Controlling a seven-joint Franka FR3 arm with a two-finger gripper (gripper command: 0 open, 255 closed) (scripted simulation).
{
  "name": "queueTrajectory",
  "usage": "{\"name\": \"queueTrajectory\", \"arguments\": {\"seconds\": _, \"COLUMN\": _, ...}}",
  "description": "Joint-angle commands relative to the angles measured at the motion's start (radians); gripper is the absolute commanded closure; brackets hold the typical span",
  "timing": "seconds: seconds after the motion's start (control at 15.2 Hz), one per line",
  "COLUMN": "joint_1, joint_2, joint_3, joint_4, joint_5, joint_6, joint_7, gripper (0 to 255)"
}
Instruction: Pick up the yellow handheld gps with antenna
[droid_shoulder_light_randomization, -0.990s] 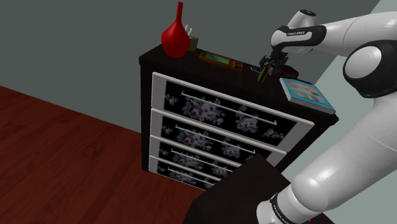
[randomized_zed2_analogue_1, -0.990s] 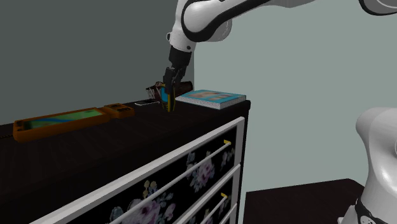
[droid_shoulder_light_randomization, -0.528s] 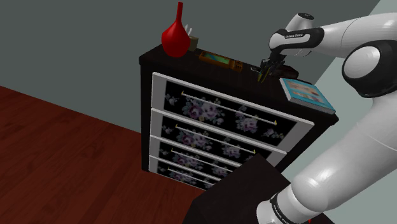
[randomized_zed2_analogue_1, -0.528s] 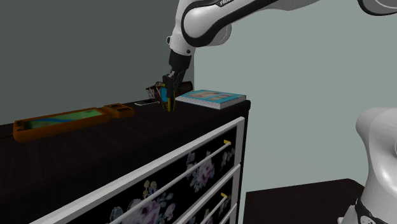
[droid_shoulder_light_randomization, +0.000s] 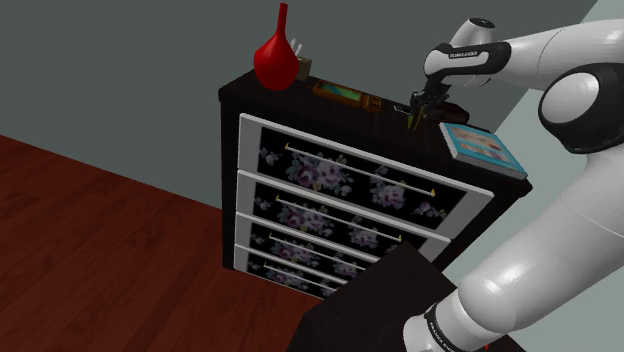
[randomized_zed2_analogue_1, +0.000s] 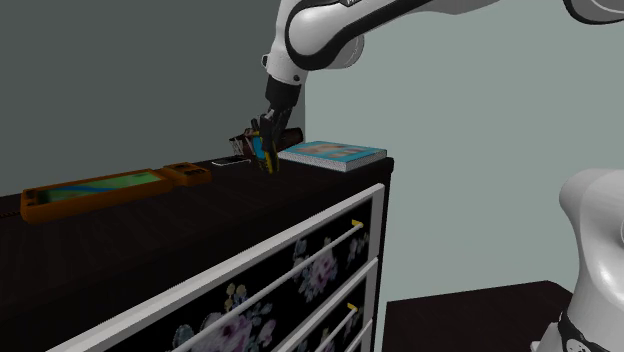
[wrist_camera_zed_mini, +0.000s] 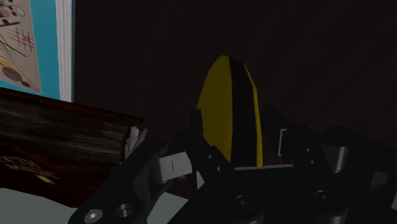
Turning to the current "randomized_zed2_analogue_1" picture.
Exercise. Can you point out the small orange box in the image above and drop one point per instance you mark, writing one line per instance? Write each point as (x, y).
(187, 173)

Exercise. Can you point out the black floral chest of drawers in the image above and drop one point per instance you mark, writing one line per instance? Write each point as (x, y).
(146, 244)

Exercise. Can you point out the teal book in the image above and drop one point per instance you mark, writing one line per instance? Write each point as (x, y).
(336, 155)

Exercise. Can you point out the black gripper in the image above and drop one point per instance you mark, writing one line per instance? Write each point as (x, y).
(282, 95)

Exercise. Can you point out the dark robot stand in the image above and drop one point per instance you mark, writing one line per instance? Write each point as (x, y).
(468, 322)

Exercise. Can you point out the blue and yellow tool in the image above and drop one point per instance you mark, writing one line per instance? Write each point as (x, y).
(269, 161)

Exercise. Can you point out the orange tray with green inside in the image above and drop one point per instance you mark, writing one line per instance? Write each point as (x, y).
(92, 191)

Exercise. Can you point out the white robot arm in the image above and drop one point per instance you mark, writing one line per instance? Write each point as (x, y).
(317, 29)

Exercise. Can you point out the black smartphone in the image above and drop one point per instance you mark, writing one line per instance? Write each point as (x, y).
(231, 160)

